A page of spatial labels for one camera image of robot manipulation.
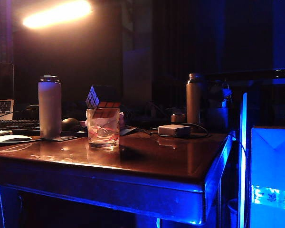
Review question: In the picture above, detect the Rubik's cube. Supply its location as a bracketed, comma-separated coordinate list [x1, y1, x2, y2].
[85, 85, 122, 119]

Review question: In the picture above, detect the clear glass cup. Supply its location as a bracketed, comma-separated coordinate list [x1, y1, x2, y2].
[86, 108, 121, 151]

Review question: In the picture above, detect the small metal cup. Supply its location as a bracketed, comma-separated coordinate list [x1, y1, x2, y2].
[170, 113, 187, 124]

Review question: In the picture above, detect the purple tissue pack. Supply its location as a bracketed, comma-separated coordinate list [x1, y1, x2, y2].
[118, 111, 127, 128]

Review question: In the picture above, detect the blue booklet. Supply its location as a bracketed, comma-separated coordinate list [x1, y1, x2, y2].
[120, 127, 138, 136]

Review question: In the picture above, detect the white power adapter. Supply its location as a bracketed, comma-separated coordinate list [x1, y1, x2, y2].
[158, 124, 191, 137]

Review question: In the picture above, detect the brown thermos bottle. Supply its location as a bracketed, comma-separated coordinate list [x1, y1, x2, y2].
[186, 73, 206, 124]

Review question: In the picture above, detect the black computer mouse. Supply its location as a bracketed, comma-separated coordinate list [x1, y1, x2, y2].
[61, 118, 80, 132]

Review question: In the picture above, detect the dark bottle with tag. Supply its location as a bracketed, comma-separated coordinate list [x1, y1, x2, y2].
[209, 80, 233, 109]

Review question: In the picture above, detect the dark curtain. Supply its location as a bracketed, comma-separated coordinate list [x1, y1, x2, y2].
[152, 0, 227, 107]

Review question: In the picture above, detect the ID badge card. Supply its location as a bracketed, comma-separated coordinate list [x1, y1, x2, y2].
[52, 135, 79, 142]

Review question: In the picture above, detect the dark wooden table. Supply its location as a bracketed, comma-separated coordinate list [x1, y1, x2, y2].
[0, 132, 233, 226]

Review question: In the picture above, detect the white thermos bottle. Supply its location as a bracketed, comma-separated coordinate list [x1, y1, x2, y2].
[38, 75, 62, 139]

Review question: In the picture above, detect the dark shelf board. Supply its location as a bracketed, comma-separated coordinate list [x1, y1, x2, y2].
[205, 68, 285, 86]

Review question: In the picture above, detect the white upright panel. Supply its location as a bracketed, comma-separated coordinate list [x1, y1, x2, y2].
[237, 92, 248, 228]

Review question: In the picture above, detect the black keyboard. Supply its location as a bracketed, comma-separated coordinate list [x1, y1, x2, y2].
[0, 119, 40, 136]

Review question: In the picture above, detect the glowing lamp bar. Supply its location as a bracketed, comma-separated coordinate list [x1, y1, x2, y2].
[22, 0, 93, 29]

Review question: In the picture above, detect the dark waste bin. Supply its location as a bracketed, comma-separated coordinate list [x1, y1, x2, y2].
[227, 198, 239, 228]

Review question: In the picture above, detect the white flat mouse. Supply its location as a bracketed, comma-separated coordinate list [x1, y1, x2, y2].
[0, 134, 33, 144]

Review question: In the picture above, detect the white cardboard box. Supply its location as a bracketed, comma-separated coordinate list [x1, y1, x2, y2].
[250, 126, 285, 228]

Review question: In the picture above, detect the silver laptop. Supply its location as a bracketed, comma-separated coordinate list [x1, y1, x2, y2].
[0, 62, 15, 121]

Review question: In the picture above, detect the black adapter cable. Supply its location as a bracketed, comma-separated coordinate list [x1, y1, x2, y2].
[144, 123, 210, 139]

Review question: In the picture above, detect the black hanging cable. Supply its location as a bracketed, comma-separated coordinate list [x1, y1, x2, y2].
[229, 132, 250, 228]

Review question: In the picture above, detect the grey desk cable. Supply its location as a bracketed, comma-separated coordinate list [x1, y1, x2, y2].
[0, 138, 42, 146]

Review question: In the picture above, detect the thin black cable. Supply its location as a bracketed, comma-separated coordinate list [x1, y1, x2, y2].
[0, 109, 39, 124]

